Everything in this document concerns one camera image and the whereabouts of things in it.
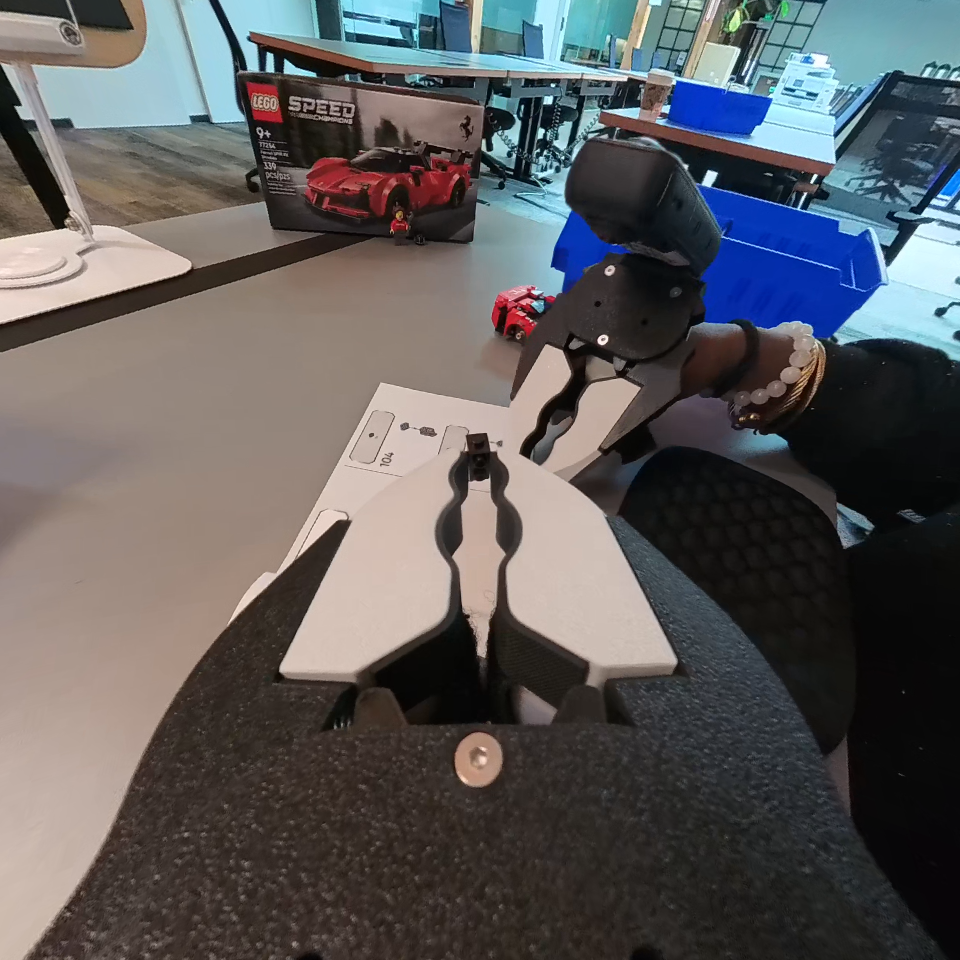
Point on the wood-edged office table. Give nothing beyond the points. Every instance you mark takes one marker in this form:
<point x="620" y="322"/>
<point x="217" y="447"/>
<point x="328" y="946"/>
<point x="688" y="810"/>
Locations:
<point x="772" y="146"/>

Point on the small blue plastic bin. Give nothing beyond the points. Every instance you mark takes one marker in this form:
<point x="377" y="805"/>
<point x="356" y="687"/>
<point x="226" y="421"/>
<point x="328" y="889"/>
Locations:
<point x="716" y="105"/>

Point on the person's right hand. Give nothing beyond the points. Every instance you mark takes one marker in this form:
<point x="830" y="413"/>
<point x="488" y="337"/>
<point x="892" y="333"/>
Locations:
<point x="712" y="360"/>

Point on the lego minifigure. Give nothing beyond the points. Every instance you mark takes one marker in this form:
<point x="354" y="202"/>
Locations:
<point x="401" y="225"/>

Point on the person's black clothing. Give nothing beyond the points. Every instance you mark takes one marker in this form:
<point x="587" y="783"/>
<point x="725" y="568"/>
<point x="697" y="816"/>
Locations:
<point x="907" y="712"/>

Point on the black textured cushion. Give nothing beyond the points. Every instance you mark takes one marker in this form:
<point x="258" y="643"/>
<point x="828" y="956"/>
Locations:
<point x="750" y="570"/>

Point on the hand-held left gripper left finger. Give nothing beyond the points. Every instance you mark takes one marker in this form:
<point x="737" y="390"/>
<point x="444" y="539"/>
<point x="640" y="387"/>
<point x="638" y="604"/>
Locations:
<point x="375" y="570"/>

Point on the white lego instruction booklet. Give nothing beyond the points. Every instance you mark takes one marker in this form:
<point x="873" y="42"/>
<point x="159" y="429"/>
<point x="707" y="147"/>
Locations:
<point x="390" y="420"/>

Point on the red lego car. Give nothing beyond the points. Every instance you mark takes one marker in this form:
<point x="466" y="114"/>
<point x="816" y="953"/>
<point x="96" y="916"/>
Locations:
<point x="519" y="309"/>

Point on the white printer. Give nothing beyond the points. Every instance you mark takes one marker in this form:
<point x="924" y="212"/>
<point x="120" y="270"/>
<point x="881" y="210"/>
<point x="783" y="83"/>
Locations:
<point x="806" y="79"/>

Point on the green potted plant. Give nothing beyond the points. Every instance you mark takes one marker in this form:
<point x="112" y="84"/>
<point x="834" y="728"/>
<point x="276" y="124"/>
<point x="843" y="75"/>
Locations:
<point x="750" y="15"/>

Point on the small black lego piece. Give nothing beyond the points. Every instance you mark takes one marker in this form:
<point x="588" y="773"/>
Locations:
<point x="478" y="452"/>

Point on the black wood-rimmed board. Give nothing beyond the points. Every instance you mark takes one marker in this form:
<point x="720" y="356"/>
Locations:
<point x="112" y="22"/>

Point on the paper coffee cup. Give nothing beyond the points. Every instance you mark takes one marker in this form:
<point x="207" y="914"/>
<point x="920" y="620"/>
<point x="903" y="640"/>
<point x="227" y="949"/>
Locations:
<point x="654" y="94"/>

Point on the large blue plastic bin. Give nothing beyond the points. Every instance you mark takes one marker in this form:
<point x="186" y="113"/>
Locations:
<point x="787" y="255"/>

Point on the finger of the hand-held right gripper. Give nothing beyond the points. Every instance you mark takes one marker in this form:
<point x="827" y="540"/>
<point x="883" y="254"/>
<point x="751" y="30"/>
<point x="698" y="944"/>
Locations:
<point x="540" y="382"/>
<point x="607" y="412"/>

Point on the white desk stand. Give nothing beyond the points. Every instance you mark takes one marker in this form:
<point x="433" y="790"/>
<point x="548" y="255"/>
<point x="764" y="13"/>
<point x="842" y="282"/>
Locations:
<point x="120" y="262"/>

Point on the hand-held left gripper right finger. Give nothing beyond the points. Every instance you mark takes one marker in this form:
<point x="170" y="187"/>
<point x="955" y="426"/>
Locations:
<point x="577" y="577"/>

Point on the black mesh office chair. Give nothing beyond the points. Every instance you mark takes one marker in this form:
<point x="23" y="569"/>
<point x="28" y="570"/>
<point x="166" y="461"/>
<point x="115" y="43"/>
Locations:
<point x="892" y="142"/>

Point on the lego set box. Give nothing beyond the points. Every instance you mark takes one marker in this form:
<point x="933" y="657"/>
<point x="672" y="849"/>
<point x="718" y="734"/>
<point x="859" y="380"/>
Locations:
<point x="360" y="127"/>

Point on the person's right forearm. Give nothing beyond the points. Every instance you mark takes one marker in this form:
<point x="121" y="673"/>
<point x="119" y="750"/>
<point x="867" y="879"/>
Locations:
<point x="877" y="420"/>

